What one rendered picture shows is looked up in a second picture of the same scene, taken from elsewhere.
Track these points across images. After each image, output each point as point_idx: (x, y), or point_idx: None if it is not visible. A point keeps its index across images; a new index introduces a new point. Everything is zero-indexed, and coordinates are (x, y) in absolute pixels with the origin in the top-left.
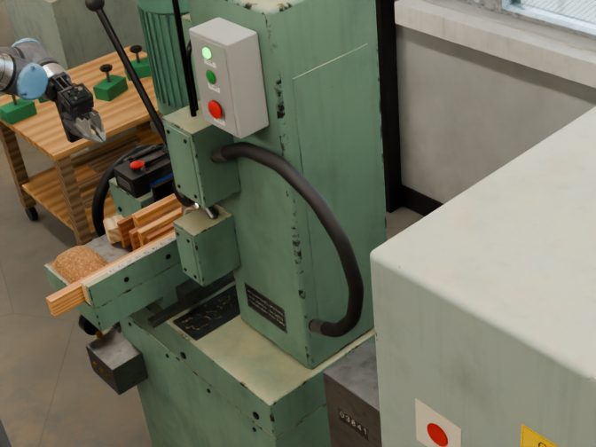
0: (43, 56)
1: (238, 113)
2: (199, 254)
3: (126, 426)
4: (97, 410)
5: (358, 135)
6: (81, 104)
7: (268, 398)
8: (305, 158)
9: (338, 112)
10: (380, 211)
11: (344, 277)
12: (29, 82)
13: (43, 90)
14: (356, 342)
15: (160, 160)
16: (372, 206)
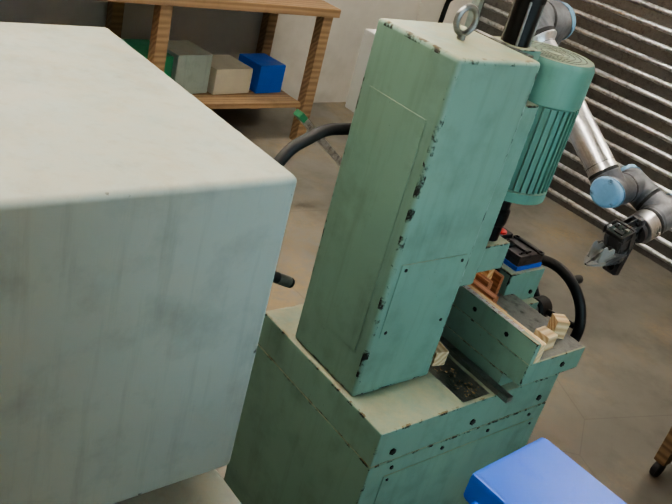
0: (661, 208)
1: (350, 85)
2: None
3: None
4: None
5: (390, 191)
6: (612, 235)
7: (271, 312)
8: (352, 158)
9: (385, 151)
10: (380, 286)
11: (336, 297)
12: (600, 187)
13: (605, 203)
14: (321, 368)
15: (518, 249)
16: (375, 270)
